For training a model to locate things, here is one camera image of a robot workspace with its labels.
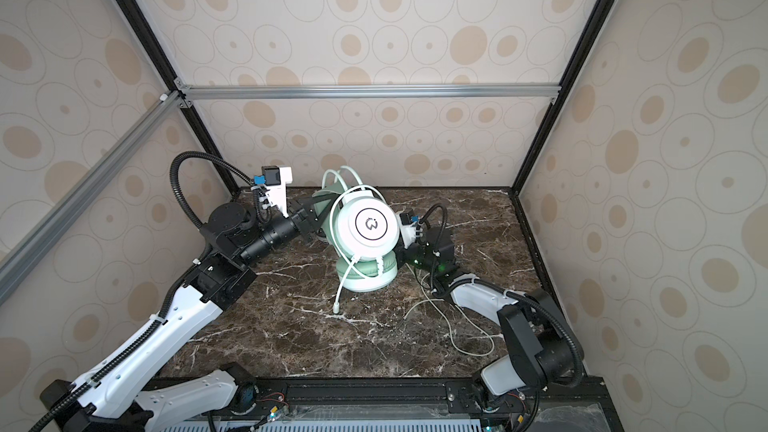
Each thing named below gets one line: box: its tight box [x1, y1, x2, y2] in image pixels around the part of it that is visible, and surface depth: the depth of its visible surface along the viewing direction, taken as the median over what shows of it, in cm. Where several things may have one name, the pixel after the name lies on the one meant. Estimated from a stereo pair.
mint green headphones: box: [312, 166, 400, 292], surface depth 45 cm
